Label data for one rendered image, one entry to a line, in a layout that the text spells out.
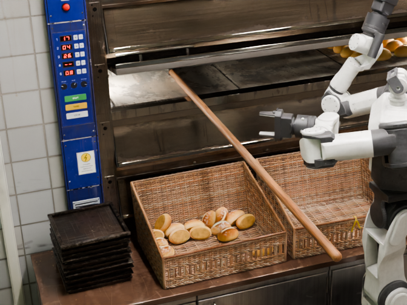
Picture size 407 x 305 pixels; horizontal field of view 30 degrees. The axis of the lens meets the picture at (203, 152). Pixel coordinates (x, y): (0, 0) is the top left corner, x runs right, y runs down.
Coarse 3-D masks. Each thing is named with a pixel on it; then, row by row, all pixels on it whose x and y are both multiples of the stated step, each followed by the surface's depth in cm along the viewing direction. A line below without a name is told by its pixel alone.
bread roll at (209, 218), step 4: (208, 212) 344; (212, 212) 344; (204, 216) 345; (208, 216) 343; (212, 216) 343; (204, 220) 345; (208, 220) 344; (212, 220) 343; (204, 224) 345; (208, 224) 344; (212, 224) 344
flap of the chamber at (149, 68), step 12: (324, 36) 345; (396, 36) 338; (228, 48) 333; (276, 48) 322; (288, 48) 323; (300, 48) 325; (312, 48) 327; (132, 60) 323; (144, 60) 320; (192, 60) 311; (204, 60) 313; (216, 60) 314; (228, 60) 316; (120, 72) 303; (132, 72) 304
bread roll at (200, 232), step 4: (192, 228) 339; (196, 228) 338; (200, 228) 338; (204, 228) 338; (208, 228) 339; (192, 232) 338; (196, 232) 338; (200, 232) 338; (204, 232) 338; (208, 232) 339; (192, 236) 339; (196, 236) 338; (200, 236) 339; (204, 236) 339; (208, 236) 339
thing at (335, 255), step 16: (176, 80) 353; (192, 96) 332; (208, 112) 315; (224, 128) 299; (240, 144) 285; (256, 160) 273; (288, 208) 244; (304, 224) 234; (320, 240) 225; (336, 256) 217
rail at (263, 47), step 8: (392, 32) 337; (304, 40) 325; (312, 40) 326; (320, 40) 327; (328, 40) 328; (336, 40) 329; (240, 48) 316; (248, 48) 317; (256, 48) 319; (264, 48) 320; (272, 48) 321; (176, 56) 309; (184, 56) 310; (192, 56) 311; (200, 56) 312; (208, 56) 313; (120, 64) 302; (128, 64) 303; (136, 64) 304; (144, 64) 305; (152, 64) 306
